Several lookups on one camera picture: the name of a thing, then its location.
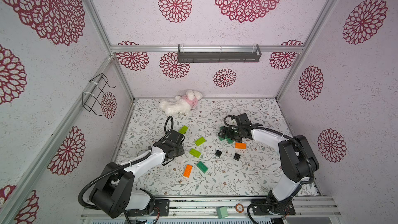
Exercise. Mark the green box on rail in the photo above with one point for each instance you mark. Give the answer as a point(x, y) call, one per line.
point(222, 212)

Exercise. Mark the lime lego brick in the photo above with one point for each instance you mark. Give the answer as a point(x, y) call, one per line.
point(200, 141)
point(183, 129)
point(195, 153)

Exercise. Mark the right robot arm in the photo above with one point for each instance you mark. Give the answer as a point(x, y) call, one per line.
point(298, 161)

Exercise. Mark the round orange sticker disc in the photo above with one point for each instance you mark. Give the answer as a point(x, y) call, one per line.
point(239, 208)

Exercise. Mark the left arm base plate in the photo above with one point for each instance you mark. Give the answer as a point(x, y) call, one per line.
point(155, 208)

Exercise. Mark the dark wall shelf rack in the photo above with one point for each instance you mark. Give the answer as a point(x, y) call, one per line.
point(252, 56)

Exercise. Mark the orange lego brick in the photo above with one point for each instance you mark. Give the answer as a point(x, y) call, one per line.
point(240, 146)
point(187, 171)

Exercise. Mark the black lego block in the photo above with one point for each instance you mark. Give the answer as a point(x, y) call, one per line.
point(218, 153)
point(237, 157)

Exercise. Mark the black wire wall basket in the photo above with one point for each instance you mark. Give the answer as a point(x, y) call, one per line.
point(91, 98)

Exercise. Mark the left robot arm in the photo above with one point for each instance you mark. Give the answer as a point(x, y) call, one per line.
point(112, 192)

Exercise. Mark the dark green lego brick bottom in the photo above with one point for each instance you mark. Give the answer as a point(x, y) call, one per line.
point(202, 167)

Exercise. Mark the orange lego brick right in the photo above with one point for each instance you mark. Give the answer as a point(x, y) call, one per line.
point(240, 146)

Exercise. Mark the orange lego brick bottom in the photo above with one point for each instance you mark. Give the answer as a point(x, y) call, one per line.
point(187, 171)

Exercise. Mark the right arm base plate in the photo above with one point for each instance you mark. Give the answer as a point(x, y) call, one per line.
point(283, 209)

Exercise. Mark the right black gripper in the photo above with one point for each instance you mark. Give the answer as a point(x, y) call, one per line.
point(230, 132)

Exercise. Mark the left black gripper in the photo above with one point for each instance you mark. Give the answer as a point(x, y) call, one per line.
point(181, 150)

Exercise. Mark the white plush toy pink shirt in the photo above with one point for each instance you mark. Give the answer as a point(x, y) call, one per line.
point(182, 104)

